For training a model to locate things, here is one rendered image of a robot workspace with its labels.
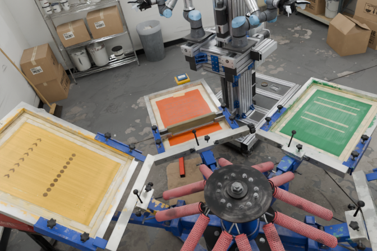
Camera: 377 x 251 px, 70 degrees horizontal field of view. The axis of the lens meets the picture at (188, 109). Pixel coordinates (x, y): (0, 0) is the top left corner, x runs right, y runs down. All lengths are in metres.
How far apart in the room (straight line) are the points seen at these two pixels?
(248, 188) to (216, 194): 0.14
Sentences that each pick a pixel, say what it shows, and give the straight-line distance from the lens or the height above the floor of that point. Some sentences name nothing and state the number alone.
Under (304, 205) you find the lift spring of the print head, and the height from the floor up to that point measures 1.18.
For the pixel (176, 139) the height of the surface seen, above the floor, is 0.96.
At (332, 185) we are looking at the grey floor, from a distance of 2.99.
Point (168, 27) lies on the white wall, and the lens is 5.59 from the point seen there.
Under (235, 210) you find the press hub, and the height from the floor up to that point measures 1.31.
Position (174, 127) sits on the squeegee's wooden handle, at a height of 1.05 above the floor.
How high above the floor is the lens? 2.35
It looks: 38 degrees down
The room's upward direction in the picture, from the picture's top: 12 degrees counter-clockwise
